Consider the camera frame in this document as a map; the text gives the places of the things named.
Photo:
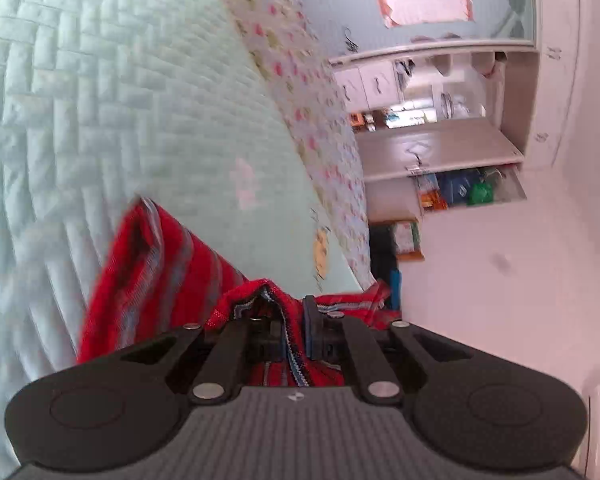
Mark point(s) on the white door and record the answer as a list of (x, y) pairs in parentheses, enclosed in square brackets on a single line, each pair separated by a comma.
[(445, 147)]

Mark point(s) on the hanging shopping bag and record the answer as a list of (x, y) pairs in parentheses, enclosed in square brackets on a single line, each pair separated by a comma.
[(465, 187)]

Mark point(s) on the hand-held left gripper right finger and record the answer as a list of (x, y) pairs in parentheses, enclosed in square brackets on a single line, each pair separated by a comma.
[(310, 330)]

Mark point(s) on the bee print quilt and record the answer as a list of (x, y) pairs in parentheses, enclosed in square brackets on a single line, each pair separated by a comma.
[(130, 135)]

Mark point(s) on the red plaid shirt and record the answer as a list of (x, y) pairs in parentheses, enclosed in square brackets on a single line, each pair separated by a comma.
[(155, 270)]

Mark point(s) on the green cardboard box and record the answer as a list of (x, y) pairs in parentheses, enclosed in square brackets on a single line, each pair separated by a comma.
[(407, 240)]

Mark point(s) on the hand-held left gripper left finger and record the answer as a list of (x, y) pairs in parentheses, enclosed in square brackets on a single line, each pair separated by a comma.
[(280, 340)]

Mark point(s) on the frog print blanket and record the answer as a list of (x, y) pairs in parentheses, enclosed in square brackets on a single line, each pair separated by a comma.
[(305, 85)]

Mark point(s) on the wardrobe with sliding doors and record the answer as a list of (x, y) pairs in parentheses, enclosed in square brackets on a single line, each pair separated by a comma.
[(480, 5)]

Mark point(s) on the white drawer cabinet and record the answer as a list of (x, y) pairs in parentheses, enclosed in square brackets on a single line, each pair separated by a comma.
[(370, 85)]

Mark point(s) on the black chair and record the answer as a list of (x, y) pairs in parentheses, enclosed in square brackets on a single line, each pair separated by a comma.
[(380, 260)]

